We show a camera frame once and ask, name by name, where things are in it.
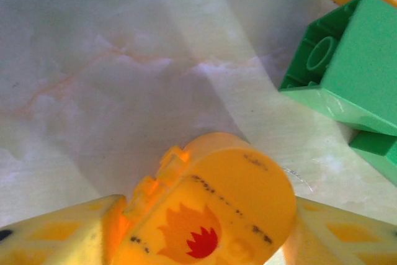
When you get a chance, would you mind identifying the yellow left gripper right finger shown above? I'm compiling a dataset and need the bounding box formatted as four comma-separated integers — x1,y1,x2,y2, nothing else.
283,195,397,265

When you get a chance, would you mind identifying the green lego brick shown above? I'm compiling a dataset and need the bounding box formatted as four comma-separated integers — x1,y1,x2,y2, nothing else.
348,130,397,187
278,0,397,137

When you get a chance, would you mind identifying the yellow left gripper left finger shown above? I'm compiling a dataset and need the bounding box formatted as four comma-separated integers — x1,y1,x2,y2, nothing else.
0,194,127,265

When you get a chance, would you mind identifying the yellow round flame-print lego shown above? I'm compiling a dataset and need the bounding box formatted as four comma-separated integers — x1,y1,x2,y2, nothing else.
105,132,298,265

